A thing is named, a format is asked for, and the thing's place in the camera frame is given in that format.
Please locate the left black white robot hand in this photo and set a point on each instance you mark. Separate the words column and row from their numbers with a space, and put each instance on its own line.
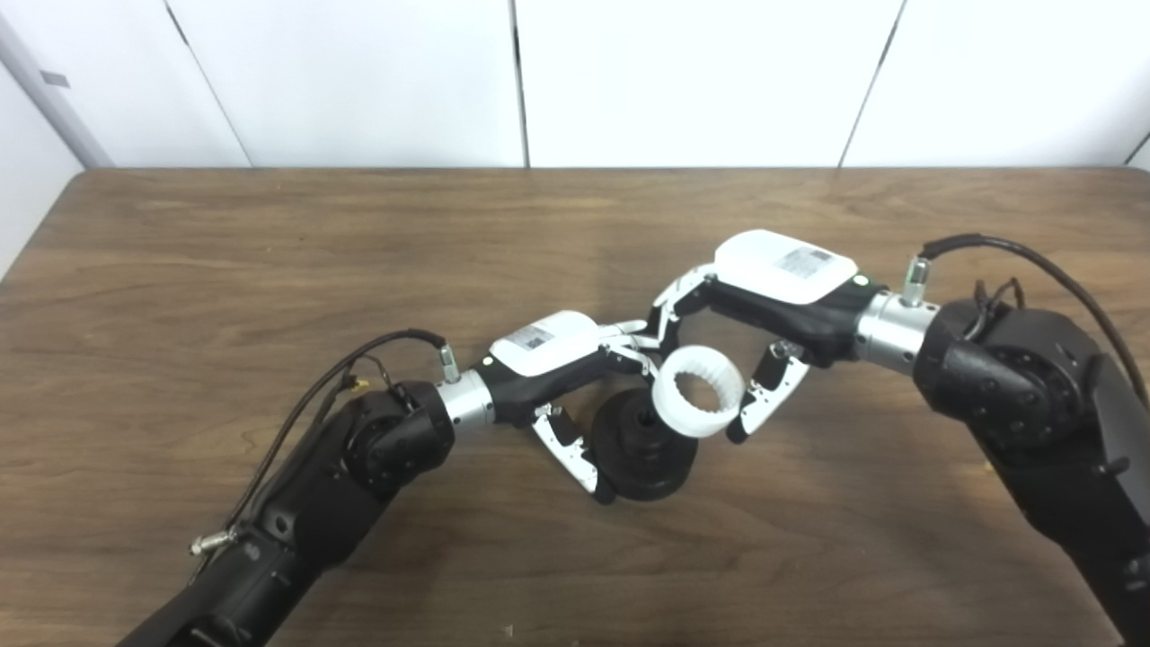
column 548, row 346

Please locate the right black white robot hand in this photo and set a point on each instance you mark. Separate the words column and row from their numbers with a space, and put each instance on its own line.
column 782, row 270

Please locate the round black plastic part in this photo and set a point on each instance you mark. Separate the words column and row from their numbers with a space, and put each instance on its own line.
column 656, row 472

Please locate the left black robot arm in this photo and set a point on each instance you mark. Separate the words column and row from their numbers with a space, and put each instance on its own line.
column 359, row 458

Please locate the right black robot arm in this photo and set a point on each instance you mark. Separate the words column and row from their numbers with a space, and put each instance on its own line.
column 1015, row 386

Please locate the grey vertical wall post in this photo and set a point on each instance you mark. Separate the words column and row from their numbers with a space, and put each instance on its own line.
column 45, row 81

